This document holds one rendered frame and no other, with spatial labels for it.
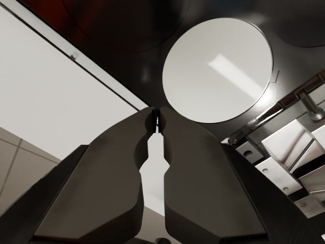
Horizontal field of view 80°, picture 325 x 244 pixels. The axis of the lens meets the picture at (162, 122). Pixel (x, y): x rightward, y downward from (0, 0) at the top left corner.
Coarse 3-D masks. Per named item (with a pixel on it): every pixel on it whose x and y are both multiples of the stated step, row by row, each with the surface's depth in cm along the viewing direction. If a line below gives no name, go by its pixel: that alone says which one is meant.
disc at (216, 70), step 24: (216, 24) 16; (240, 24) 16; (192, 48) 17; (216, 48) 17; (240, 48) 17; (264, 48) 17; (168, 72) 18; (192, 72) 18; (216, 72) 18; (240, 72) 18; (264, 72) 18; (168, 96) 19; (192, 96) 19; (216, 96) 19; (240, 96) 19; (192, 120) 21; (216, 120) 21
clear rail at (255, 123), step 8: (320, 72) 18; (312, 80) 18; (320, 80) 18; (296, 88) 19; (304, 88) 19; (312, 88) 19; (288, 96) 19; (296, 96) 19; (304, 96) 19; (280, 104) 20; (288, 104) 19; (264, 112) 20; (272, 112) 20; (280, 112) 20; (256, 120) 21; (264, 120) 21; (240, 128) 22; (248, 128) 21; (256, 128) 21; (232, 136) 22; (240, 136) 22; (232, 144) 22
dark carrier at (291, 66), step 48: (48, 0) 15; (96, 0) 15; (144, 0) 15; (192, 0) 15; (240, 0) 15; (288, 0) 15; (96, 48) 17; (144, 48) 17; (288, 48) 17; (144, 96) 19
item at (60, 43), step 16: (0, 0) 15; (16, 0) 15; (16, 16) 15; (32, 16) 16; (48, 32) 16; (64, 48) 17; (80, 48) 17; (80, 64) 17; (96, 64) 18; (112, 80) 18; (128, 96) 19
